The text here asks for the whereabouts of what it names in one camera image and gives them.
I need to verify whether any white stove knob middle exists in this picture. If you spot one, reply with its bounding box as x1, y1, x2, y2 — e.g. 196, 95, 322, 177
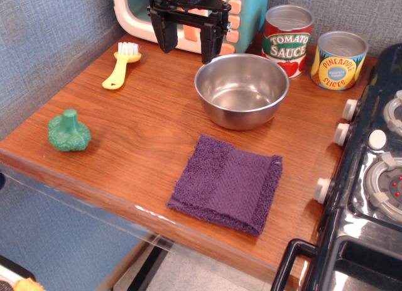
333, 123, 350, 146

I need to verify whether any green toy broccoli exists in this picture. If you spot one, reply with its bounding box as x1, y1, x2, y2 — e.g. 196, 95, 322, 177
48, 109, 91, 152

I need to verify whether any white stove knob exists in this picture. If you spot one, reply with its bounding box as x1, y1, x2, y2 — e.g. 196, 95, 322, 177
313, 178, 332, 204
333, 123, 350, 146
342, 99, 359, 121

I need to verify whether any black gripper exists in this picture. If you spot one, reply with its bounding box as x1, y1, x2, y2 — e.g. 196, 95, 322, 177
148, 0, 231, 64

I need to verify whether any toy microwave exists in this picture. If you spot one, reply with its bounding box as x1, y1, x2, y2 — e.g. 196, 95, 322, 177
113, 0, 268, 55

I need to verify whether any purple towel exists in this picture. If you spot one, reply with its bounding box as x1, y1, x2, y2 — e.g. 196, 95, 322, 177
166, 135, 283, 236

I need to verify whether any black toy stove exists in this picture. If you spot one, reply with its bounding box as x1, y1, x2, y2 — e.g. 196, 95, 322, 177
271, 44, 401, 290

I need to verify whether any tomato sauce can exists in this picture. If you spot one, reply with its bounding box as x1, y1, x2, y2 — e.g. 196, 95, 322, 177
261, 4, 315, 78

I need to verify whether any stainless steel bowl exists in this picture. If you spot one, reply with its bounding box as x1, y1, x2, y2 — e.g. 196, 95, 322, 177
194, 53, 290, 131

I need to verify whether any pineapple slices can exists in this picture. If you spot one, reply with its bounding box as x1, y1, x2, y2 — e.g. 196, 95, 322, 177
310, 31, 369, 91

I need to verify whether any white stove knob bottom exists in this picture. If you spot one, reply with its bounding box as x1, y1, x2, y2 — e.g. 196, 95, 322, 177
313, 178, 332, 204

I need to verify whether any white stove knob top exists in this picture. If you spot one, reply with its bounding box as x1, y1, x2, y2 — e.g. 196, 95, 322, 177
342, 99, 359, 121

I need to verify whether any yellow dish brush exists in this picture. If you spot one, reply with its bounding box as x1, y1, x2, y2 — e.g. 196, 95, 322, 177
102, 42, 141, 90

